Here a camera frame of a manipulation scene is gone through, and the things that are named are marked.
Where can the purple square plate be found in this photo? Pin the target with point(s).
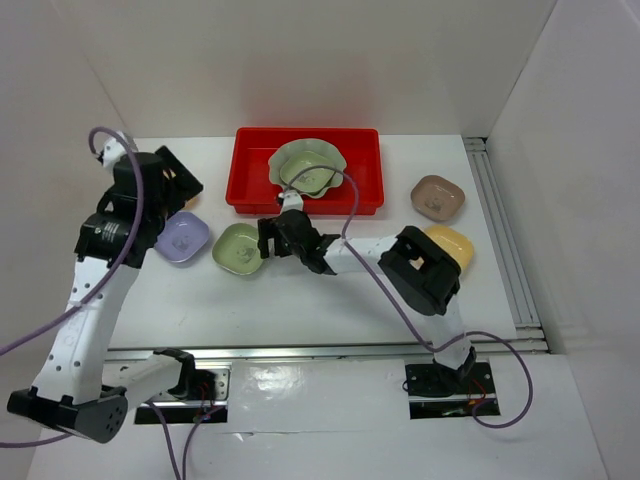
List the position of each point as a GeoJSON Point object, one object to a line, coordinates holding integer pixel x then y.
{"type": "Point", "coordinates": [184, 235]}

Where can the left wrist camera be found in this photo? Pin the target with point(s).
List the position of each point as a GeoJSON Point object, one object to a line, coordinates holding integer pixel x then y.
{"type": "Point", "coordinates": [113, 151]}

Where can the aluminium rail front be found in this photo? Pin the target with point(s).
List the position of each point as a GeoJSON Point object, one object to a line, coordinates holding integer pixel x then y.
{"type": "Point", "coordinates": [310, 350]}

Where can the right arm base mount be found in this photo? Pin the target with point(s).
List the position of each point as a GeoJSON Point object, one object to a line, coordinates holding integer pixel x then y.
{"type": "Point", "coordinates": [430, 398]}

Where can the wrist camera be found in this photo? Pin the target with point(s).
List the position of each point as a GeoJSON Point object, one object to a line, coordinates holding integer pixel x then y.
{"type": "Point", "coordinates": [290, 200]}
{"type": "Point", "coordinates": [113, 151]}

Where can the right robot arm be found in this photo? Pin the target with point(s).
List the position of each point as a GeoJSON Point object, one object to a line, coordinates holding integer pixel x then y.
{"type": "Point", "coordinates": [410, 267]}

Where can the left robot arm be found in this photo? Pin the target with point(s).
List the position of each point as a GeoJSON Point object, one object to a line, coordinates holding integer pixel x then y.
{"type": "Point", "coordinates": [71, 394]}

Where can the brown square plate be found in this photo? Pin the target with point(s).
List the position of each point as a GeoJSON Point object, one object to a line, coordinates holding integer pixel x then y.
{"type": "Point", "coordinates": [437, 198]}

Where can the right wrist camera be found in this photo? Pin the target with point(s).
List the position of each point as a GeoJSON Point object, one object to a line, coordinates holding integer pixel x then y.
{"type": "Point", "coordinates": [290, 200]}

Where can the aluminium rail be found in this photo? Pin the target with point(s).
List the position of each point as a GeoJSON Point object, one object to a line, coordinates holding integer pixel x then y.
{"type": "Point", "coordinates": [310, 350]}
{"type": "Point", "coordinates": [519, 295]}

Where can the large green scalloped bowl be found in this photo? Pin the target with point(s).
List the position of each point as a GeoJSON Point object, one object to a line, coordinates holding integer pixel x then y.
{"type": "Point", "coordinates": [319, 146]}

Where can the green square plate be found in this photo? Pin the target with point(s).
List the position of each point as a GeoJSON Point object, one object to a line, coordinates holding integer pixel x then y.
{"type": "Point", "coordinates": [236, 250]}
{"type": "Point", "coordinates": [306, 172]}

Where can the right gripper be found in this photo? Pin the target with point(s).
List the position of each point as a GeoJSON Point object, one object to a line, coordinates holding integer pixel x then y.
{"type": "Point", "coordinates": [268, 229]}

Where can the yellow square plate right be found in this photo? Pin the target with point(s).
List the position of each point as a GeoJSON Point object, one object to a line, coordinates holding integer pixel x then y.
{"type": "Point", "coordinates": [455, 244]}

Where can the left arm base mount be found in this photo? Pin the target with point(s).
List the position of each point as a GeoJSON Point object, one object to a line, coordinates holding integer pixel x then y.
{"type": "Point", "coordinates": [206, 400]}

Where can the aluminium rail right side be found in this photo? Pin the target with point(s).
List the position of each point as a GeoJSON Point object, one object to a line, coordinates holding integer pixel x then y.
{"type": "Point", "coordinates": [519, 295]}

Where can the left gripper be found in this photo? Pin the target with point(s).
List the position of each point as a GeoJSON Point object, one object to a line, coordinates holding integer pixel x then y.
{"type": "Point", "coordinates": [186, 184]}

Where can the red plastic bin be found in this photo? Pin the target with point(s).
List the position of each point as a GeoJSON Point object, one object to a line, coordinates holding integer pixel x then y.
{"type": "Point", "coordinates": [250, 191]}

